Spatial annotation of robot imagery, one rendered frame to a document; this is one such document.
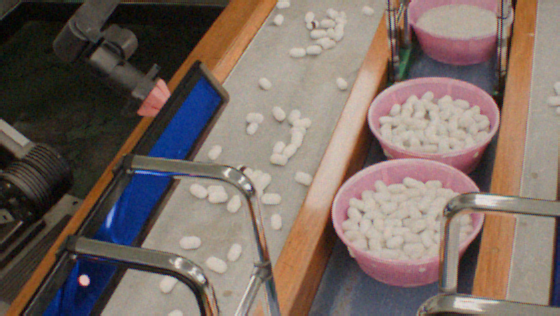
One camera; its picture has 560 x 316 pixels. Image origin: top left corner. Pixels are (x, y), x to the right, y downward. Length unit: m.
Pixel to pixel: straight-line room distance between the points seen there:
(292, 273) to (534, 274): 0.40
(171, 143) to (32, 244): 0.94
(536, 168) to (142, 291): 0.75
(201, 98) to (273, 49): 0.79
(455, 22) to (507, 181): 0.65
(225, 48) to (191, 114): 0.80
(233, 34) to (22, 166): 0.64
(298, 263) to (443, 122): 0.49
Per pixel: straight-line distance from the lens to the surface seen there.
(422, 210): 1.42
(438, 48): 1.89
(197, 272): 0.83
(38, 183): 1.61
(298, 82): 1.76
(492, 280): 1.25
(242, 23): 1.98
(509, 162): 1.47
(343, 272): 1.39
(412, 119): 1.61
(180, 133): 1.07
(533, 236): 1.37
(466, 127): 1.62
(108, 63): 1.46
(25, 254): 1.92
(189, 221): 1.45
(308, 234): 1.34
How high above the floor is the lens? 1.69
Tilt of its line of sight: 38 degrees down
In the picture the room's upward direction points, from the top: 9 degrees counter-clockwise
